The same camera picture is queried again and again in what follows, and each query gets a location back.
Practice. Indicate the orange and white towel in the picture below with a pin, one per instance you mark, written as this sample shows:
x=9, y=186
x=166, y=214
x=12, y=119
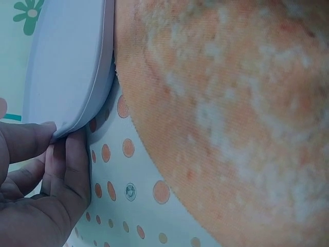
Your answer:
x=231, y=115

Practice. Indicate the white round plate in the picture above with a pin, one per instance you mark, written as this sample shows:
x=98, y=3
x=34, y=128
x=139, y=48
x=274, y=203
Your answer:
x=66, y=67

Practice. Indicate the person's left hand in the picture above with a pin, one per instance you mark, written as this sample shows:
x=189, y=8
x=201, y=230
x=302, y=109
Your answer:
x=38, y=205

